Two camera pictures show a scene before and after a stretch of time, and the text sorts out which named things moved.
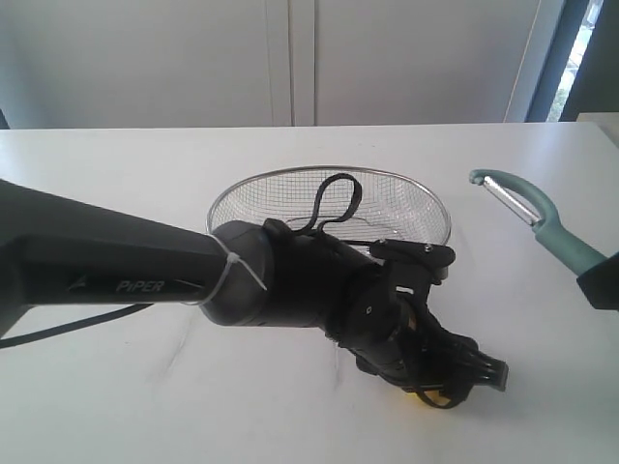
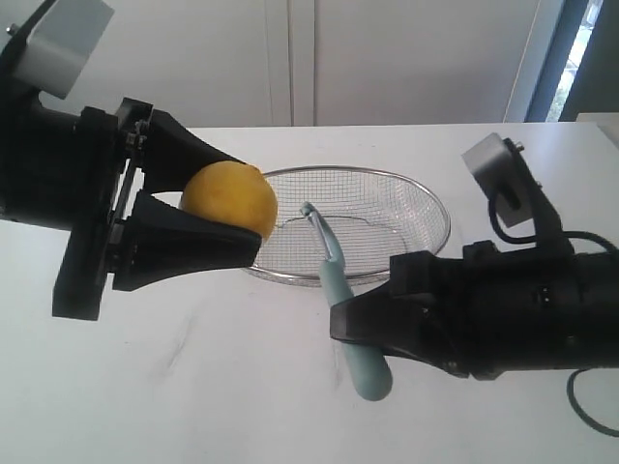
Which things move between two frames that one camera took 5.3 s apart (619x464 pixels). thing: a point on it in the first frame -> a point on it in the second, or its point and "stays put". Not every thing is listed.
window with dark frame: [580, 72] stays put
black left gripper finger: [456, 392] -> [175, 155]
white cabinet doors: [71, 64] stays put
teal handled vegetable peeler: [542, 217] -> [370, 372]
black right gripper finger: [601, 283] -> [473, 315]
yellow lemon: [433, 394] -> [233, 191]
